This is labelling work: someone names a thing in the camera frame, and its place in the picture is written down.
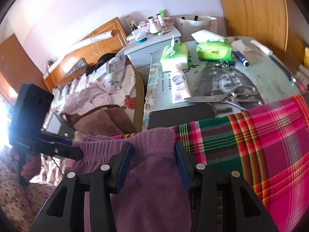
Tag green tissue pack near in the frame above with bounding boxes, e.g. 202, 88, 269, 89
160, 36, 188, 72

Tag wooden wardrobe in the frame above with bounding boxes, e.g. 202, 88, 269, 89
221, 0, 308, 73

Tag green tissue pack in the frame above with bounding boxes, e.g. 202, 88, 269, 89
160, 36, 188, 72
191, 29, 233, 61

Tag purple fleece pants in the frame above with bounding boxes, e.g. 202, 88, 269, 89
72, 128, 191, 231

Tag white handled knife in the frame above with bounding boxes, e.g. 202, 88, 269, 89
250, 40, 296, 83

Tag white bedside cabinet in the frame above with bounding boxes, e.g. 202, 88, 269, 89
124, 25, 181, 83

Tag blue lighter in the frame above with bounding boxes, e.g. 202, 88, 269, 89
233, 51, 250, 67

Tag pink green plaid cloth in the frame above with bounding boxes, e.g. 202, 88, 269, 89
116, 93, 309, 232

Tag person left hand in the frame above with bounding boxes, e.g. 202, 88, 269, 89
10, 147, 42, 180

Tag wooden bed headboard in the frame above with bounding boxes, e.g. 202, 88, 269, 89
43, 17, 128, 91

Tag white paper shopping bag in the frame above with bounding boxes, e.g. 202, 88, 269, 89
175, 15, 217, 42

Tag white purple tube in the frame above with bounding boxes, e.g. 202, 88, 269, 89
170, 64, 191, 104

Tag brown pillow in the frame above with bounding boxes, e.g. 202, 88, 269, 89
65, 105, 136, 137

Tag printed table mat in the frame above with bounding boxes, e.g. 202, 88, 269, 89
143, 37, 301, 130

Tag steel kitchen scissors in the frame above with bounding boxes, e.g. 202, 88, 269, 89
184, 85, 262, 105

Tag floral bed quilt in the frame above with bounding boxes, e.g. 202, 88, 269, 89
49, 50, 145, 132

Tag key bunch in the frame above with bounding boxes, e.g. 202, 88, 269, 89
209, 60, 236, 68

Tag green tissue pack far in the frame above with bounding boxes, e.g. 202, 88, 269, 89
191, 29, 233, 61

